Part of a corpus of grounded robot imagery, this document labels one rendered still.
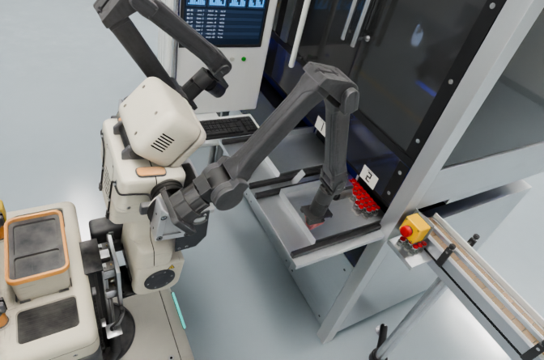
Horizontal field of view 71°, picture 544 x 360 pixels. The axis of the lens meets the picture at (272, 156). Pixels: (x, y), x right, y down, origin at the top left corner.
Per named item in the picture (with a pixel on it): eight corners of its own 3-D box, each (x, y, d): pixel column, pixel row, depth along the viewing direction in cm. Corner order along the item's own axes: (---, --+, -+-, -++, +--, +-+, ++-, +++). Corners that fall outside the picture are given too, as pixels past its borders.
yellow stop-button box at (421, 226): (412, 224, 141) (420, 211, 136) (426, 239, 136) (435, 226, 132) (397, 229, 137) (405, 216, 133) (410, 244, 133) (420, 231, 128)
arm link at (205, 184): (187, 184, 95) (194, 199, 92) (220, 160, 95) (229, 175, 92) (205, 198, 102) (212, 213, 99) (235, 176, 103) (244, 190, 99)
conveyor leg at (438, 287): (376, 349, 194) (449, 260, 147) (388, 366, 188) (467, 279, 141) (363, 356, 190) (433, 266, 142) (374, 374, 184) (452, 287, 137)
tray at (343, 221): (346, 179, 166) (349, 173, 164) (384, 223, 149) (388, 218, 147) (278, 194, 150) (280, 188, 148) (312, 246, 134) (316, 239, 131)
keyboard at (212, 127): (249, 117, 201) (250, 114, 200) (260, 133, 192) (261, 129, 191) (173, 125, 183) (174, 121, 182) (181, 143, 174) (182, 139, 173)
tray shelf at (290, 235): (306, 129, 194) (307, 125, 192) (397, 233, 150) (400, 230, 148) (218, 142, 171) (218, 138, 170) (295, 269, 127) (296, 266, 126)
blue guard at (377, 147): (207, 5, 263) (210, -23, 252) (390, 205, 141) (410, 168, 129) (206, 5, 263) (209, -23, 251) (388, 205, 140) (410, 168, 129)
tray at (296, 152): (312, 132, 189) (314, 125, 187) (342, 165, 173) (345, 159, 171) (251, 141, 173) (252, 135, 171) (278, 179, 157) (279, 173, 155)
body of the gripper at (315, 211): (331, 218, 133) (339, 204, 129) (308, 224, 127) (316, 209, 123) (321, 205, 137) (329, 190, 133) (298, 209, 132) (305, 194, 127)
